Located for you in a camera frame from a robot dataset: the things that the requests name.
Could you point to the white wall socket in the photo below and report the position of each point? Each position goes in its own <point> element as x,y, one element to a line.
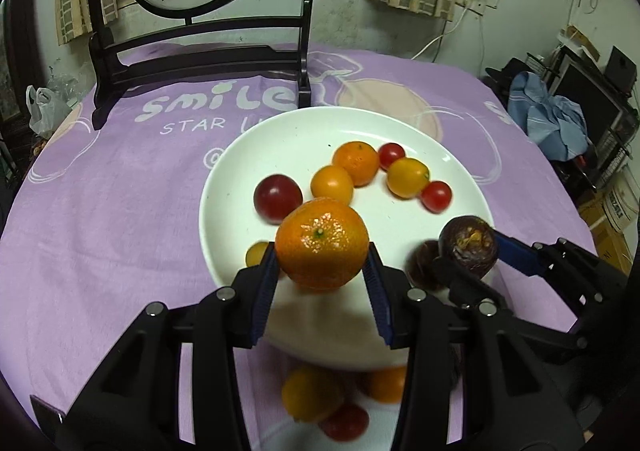
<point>477,3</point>

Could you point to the white plastic bag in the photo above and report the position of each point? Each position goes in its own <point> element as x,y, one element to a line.
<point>47,111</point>

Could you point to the green-tinged orange tangerine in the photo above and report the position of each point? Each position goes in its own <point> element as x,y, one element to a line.
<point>310,393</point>

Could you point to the small yellow-green round fruit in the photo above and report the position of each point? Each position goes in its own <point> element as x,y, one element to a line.
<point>256,253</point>

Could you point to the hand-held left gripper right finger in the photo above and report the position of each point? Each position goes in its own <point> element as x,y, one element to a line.
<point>377,296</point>

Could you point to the yellow-orange tangerine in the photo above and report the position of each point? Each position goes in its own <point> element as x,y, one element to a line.
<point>408,177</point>

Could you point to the large tangerine with green stem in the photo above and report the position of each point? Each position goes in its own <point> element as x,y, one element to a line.
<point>321,243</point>

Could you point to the black smartphone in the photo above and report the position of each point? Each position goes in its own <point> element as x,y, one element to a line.
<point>47,409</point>

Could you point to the dark red plum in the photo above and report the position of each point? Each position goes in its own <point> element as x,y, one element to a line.
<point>277,197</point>

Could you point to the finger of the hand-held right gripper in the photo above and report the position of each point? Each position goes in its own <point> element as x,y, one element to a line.
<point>515,253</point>
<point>462,286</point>

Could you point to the large textured orange tangerine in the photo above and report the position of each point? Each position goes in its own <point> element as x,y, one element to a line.
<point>386,383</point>

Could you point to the black wooden chair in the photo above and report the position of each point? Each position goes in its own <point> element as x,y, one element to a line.
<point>200,46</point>

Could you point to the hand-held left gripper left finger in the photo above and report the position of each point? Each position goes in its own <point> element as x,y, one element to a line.
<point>265,291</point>

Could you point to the dark passion fruit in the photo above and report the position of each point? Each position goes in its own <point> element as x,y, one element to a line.
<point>467,243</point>
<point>422,268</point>

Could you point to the white oval plate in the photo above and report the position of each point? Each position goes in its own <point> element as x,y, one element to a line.
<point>300,141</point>

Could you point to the blue cloth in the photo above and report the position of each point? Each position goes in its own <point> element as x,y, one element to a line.
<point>555,121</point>

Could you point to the red cherry tomato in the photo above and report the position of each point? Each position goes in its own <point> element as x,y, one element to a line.
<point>436,196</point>
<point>391,155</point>
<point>345,423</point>

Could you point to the black monitor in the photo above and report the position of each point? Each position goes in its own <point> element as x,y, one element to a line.
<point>587,96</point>

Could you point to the smooth orange tangerine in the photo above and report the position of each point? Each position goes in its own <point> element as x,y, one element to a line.
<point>331,184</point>

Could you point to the black box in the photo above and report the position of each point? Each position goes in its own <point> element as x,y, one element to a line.
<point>621,68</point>

